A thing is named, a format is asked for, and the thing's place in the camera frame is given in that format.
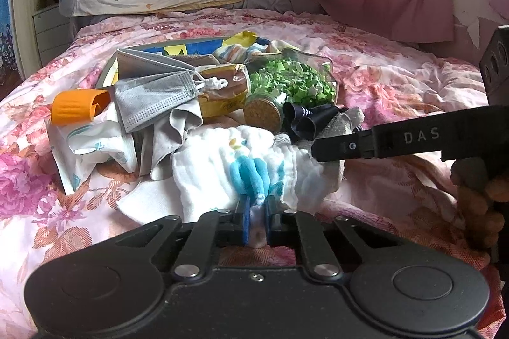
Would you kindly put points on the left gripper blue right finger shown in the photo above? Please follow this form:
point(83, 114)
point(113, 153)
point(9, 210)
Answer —
point(272, 219)

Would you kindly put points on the white drawer cabinet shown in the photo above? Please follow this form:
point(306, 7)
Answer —
point(52, 33)

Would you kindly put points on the grey white cloth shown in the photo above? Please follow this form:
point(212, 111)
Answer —
point(165, 136)

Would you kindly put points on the blue yellow storage box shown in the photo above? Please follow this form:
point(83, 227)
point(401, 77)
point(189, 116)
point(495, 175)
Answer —
point(201, 46)

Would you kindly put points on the grey face mask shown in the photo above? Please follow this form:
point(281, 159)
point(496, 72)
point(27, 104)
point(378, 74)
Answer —
point(150, 85)

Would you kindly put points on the white cloth with blue fringe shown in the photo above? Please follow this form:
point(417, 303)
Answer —
point(217, 167)

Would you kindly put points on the pink floral bedsheet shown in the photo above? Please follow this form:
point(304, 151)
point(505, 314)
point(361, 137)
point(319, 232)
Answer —
point(411, 196)

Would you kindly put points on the yellow snack packet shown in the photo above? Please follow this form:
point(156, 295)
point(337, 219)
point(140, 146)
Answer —
point(226, 89)

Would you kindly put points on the white printed plastic bag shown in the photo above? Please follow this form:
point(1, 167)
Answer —
point(78, 148)

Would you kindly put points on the blue fabric wardrobe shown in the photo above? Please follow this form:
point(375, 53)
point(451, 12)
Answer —
point(9, 69)

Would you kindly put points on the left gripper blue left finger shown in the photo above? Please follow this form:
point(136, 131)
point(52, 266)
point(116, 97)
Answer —
point(242, 220)

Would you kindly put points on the striped baby cloth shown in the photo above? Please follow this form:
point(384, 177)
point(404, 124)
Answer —
point(238, 54)

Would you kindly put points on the orange plastic cup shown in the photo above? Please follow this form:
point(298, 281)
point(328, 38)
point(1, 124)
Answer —
point(78, 106)

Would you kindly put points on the right hand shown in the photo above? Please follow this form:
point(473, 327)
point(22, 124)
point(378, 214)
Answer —
point(477, 197)

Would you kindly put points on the navy blue sock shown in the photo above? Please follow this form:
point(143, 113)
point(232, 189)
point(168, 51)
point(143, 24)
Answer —
point(304, 124)

